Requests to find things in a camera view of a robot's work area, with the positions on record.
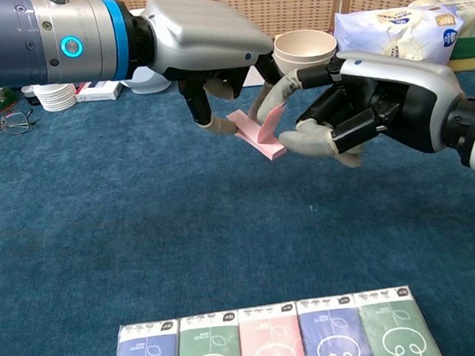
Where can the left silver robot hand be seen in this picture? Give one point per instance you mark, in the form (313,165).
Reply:
(207,38)

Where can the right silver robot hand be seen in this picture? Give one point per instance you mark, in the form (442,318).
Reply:
(398,95)

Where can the pink wedge block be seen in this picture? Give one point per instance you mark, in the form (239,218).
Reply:
(270,124)

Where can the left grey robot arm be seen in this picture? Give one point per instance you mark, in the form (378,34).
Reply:
(18,43)

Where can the grey cardboard tray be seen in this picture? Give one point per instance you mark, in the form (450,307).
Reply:
(253,77)

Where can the lilac tissue paper bag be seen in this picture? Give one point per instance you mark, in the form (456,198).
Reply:
(408,31)

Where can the white rice cooker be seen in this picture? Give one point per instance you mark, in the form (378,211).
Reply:
(144,84)

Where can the beige bowl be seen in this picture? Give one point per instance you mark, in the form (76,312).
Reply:
(304,45)
(306,65)

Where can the woven wooden folding screen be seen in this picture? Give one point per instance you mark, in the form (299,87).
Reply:
(296,0)

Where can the pale green tissue pack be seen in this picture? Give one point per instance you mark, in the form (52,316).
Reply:
(474,12)

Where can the white box red blue print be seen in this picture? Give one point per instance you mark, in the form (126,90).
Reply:
(99,92)

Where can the stacked white paper cups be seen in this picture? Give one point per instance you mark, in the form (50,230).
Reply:
(57,100)

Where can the small black jar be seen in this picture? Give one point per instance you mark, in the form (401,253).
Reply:
(30,97)

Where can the green pocket tissue pack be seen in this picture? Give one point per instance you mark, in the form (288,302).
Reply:
(395,327)
(208,353)

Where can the pink pocket tissue pack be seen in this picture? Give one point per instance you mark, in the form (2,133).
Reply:
(270,343)

